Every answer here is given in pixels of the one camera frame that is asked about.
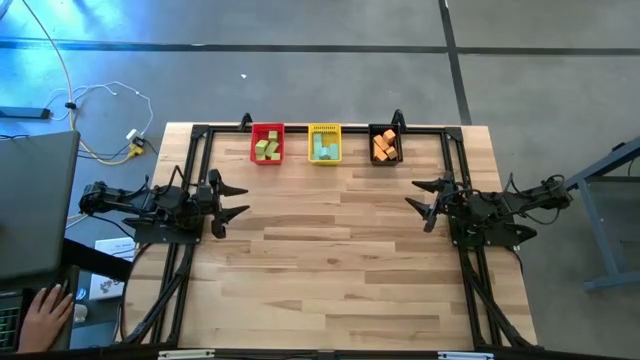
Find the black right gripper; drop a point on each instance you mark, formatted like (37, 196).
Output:
(457, 205)

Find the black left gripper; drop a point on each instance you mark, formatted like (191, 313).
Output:
(205, 202)

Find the orange long block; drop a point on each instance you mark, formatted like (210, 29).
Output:
(379, 156)
(381, 144)

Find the teal long block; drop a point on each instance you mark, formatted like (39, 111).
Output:
(317, 141)

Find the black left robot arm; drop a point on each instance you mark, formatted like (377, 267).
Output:
(120, 197)

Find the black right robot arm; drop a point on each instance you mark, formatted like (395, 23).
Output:
(500, 210)

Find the red plastic basket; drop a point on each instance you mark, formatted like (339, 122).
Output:
(252, 150)

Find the black plastic basket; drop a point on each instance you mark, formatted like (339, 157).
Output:
(372, 131)

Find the yellow connector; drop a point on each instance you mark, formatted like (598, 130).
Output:
(137, 149)

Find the white plug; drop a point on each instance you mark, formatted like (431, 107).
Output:
(133, 134)

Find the yellow plastic basket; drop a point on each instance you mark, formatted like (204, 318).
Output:
(325, 129)

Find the white printed booklet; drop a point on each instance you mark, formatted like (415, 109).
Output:
(107, 289)

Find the black desk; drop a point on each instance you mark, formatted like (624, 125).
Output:
(90, 257)

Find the grey metal stand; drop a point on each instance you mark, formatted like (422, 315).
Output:
(600, 166)

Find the small white object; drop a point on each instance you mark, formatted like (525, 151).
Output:
(80, 314)

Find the grey laptop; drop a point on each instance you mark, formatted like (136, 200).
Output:
(35, 200)

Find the person's hand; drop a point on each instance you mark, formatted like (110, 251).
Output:
(45, 320)

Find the black power adapter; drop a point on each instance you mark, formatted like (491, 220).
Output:
(25, 112)

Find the backlit keyboard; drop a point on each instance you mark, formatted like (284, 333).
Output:
(7, 330)

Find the black aluminium table frame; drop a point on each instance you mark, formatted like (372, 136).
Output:
(295, 129)

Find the silver metal bracket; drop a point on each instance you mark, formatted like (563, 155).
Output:
(465, 356)
(185, 354)

